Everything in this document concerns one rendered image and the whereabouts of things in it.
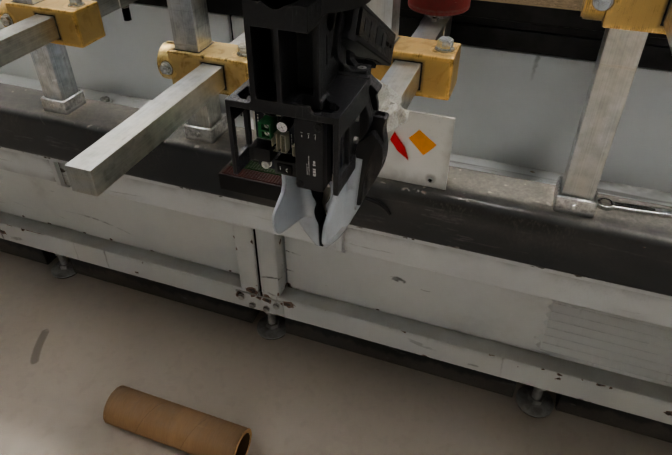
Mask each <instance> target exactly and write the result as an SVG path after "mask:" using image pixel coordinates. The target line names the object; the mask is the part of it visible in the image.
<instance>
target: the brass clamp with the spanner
mask: <svg viewBox="0 0 672 455"><path fill-rule="evenodd" d="M436 45H437V40H431V39H423V38H415V37H407V36H399V35H398V38H397V40H396V41H395V43H394V49H393V55H392V61H391V65H392V64H393V62H394V61H395V60H398V61H405V62H413V63H420V64H421V70H420V81H419V88H418V90H417V92H416V94H415V96H421V97H427V98H434V99H440V100H449V98H450V96H451V94H452V92H453V89H454V87H455V85H456V82H457V75H458V68H459V60H460V53H461V43H455V42H454V44H453V47H454V51H453V52H448V53H444V52H439V51H437V50H436V49H435V46H436ZM391 65H390V66H386V65H376V68H371V74H372V75H373V76H374V77H375V78H377V79H378V80H380V81H381V80H382V78H383V77H384V75H385V74H386V72H387V71H388V69H389V68H390V67H391Z"/></svg>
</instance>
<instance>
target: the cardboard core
mask: <svg viewBox="0 0 672 455"><path fill-rule="evenodd" d="M103 419H104V421H105V423H107V424H110V425H113V426H115V427H118V428H121V429H124V430H126V431H129V432H132V433H134V434H137V435H140V436H143V437H145V438H148V439H151V440H154V441H156V442H159V443H162V444H165V445H167V446H170V447H173V448H175V449H178V450H181V451H184V452H186V453H189V454H192V455H247V453H248V450H249V447H250V443H251V437H252V432H251V429H250V428H247V427H244V426H241V425H238V424H235V423H232V422H229V421H226V420H223V419H220V418H217V417H215V416H212V415H209V414H206V413H203V412H200V411H197V410H194V409H191V408H188V407H185V406H182V405H179V404H176V403H174V402H171V401H168V400H165V399H162V398H159V397H156V396H153V395H150V394H147V393H144V392H141V391H138V390H135V389H132V388H130V387H127V386H123V385H122V386H119V387H117V388H116V389H115V390H114V391H113V392H112V393H111V395H110V396H109V398H108V400H107V402H106V404H105V407H104V411H103Z"/></svg>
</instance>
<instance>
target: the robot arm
mask: <svg viewBox="0 0 672 455"><path fill-rule="evenodd" d="M370 1H371V0H242V9H243V20H244V32H245V43H246V54H247V65H248V76H249V79H248V80H247V81H246V82H244V83H243V84H242V85H241V86H240V87H239V88H237V89H236V90H235V91H234V92H233V93H232V94H230V95H229V96H228V97H227V98H226V99H225V107H226V115H227V123H228V132H229V140H230V148H231V157H232V165H233V173H234V174H237V175H238V174H239V173H240V172H241V171H242V170H243V168H244V167H245V166H246V165H247V164H248V163H249V162H250V161H251V160H259V164H260V165H261V166H262V167H263V168H265V169H268V168H270V169H275V173H278V174H281V175H282V188H281V193H280V196H279V198H278V201H277V203H276V206H275V208H274V211H273V214H272V226H273V229H274V231H275V232H276V233H277V234H281V233H283V232H284V231H286V230H287V229H288V228H290V227H291V226H292V225H294V224H295V223H297V222H298V221H299V223H300V225H301V227H302V228H303V230H304V231H305V232H306V234H307V235H308V236H309V237H310V239H311V240H312V241H313V242H314V244H315V245H316V246H323V247H325V248H327V247H329V246H330V245H331V244H333V243H334V242H335V241H337V240H338V239H339V238H340V237H341V236H342V234H343V233H344V232H345V230H346V229H347V227H348V226H349V224H350V222H351V220H352V219H353V217H354V215H355V214H356V212H357V210H358V209H359V207H360V205H361V203H362V202H363V200H364V198H365V196H366V195H367V193H368V191H369V190H370V188H371V186H372V185H373V183H374V181H375V180H376V178H377V176H378V175H379V173H380V171H381V169H382V167H383V165H384V163H385V161H386V157H387V153H388V134H387V120H388V117H389V113H388V112H383V111H379V100H378V95H377V94H378V92H379V91H380V90H381V88H382V84H381V83H380V82H379V81H378V80H377V79H376V78H375V77H374V76H373V75H372V74H371V68H376V65H386V66H390V65H391V61H392V55H393V49H394V43H395V37H396V34H395V33H394V32H393V31H392V30H391V29H390V28H389V27H388V26H387V25H386V24H385V23H384V22H383V21H382V20H381V19H380V18H379V17H378V16H377V15H376V14H375V13H374V12H373V11H372V10H371V9H370V8H369V7H368V6H367V5H366V4H367V3H369V2H370ZM250 110H252V111H254V112H255V123H256V135H257V138H256V139H255V141H254V142H252V131H251V121H250ZM242 112H243V117H244V127H245V137H246V145H245V146H244V147H243V148H242V149H241V150H240V151H239V152H238V146H237V137H236V128H235V118H237V117H238V116H239V115H240V114H241V113H242ZM328 184H329V185H330V193H331V195H330V197H329V199H328V200H327V202H326V210H327V215H326V214H325V211H324V208H323V205H322V198H323V191H324V190H325V188H326V187H327V185H328Z"/></svg>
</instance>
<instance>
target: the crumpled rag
mask: <svg viewBox="0 0 672 455"><path fill-rule="evenodd" d="M376 79H377V78H376ZM377 80H378V79H377ZM378 81H379V82H380V83H381V84H382V88H381V90H380V91H379V92H378V94H377V95H378V100H379V111H383V112H388V113H389V117H388V120H387V132H388V131H390V130H393V129H394V130H395V127H396V128H397V125H398V127H399V124H400V126H401V123H403V124H404V123H405V122H408V115H409V112H410V111H408V110H406V109H403V108H402V107H401V105H400V103H401V102H402V101H401V100H402V98H401V97H400V96H399V95H398V94H397V93H396V92H395V91H393V90H392V89H391V88H390V87H389V85H388V84H387V85H385V84H384V83H383V82H382V81H380V80H378Z"/></svg>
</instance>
